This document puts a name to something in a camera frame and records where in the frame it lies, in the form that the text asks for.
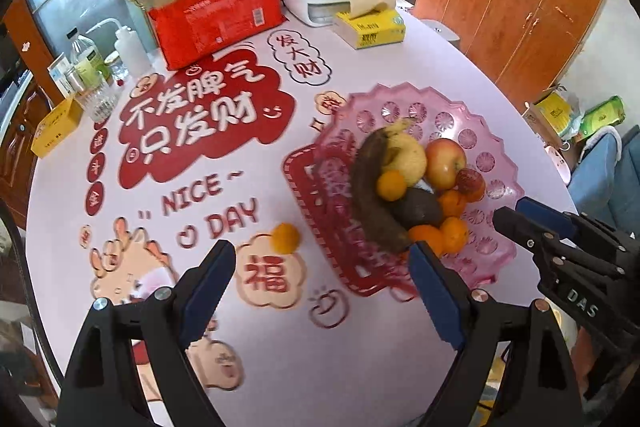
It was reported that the large orange mandarin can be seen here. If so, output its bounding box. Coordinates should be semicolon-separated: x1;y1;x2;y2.
408;225;445;257

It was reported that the red snack package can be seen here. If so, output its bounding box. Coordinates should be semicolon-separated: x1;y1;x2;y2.
131;0;284;70

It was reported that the small red hawthorn fruit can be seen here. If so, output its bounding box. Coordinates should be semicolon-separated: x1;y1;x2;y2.
456;168;486;195

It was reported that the overripe black banana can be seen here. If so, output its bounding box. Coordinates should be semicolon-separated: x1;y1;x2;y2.
350;118;411;255

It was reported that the mandarin with stem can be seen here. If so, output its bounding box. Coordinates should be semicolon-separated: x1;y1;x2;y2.
440;217;469;256

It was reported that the cardboard box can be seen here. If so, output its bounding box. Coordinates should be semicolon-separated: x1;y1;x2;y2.
523;84;584;152

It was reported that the white squeeze bottle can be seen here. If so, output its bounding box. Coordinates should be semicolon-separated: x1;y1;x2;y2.
88;17;152;79

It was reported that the yellow brown pear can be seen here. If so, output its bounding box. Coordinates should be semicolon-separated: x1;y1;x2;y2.
382;132;427;186

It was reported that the clear drinking glass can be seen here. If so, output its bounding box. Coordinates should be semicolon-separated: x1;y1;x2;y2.
77;72;120;124

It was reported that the yellow tissue box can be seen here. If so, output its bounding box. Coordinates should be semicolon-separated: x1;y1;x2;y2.
332;0;406;50

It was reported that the pink plastic fruit plate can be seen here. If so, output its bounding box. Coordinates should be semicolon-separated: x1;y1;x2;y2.
314;82;524;287

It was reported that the small kumquat orange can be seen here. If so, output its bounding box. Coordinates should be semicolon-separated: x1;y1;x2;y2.
375;169;408;202

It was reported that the red apple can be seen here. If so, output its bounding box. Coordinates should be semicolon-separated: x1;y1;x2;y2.
424;138;466;192

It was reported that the white round stool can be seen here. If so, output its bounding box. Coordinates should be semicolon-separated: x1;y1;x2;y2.
422;20;461;49

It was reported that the clear plastic bottle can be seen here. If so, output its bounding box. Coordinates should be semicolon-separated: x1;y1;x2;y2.
66;27;111;89

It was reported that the yellow flat box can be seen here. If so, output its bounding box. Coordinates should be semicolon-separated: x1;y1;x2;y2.
30;105;82;158

